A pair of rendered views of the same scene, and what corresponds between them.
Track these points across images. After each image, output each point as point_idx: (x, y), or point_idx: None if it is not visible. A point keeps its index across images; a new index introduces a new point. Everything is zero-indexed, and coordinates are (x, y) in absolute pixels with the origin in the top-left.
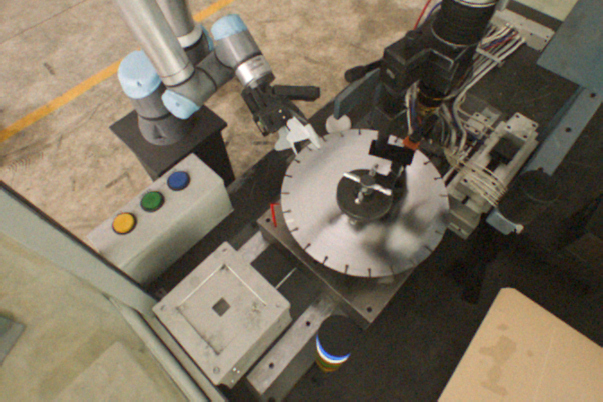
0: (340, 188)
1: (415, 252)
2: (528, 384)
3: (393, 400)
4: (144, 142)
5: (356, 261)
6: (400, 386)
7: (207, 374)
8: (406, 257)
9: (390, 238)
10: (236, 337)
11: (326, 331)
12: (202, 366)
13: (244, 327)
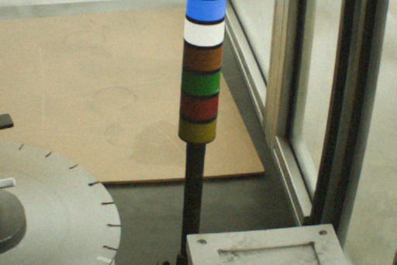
0: (0, 235)
1: (8, 149)
2: (12, 140)
3: (141, 208)
4: None
5: (74, 180)
6: (121, 211)
7: (334, 234)
8: (22, 152)
9: (13, 172)
10: (280, 243)
11: None
12: (336, 242)
13: (262, 248)
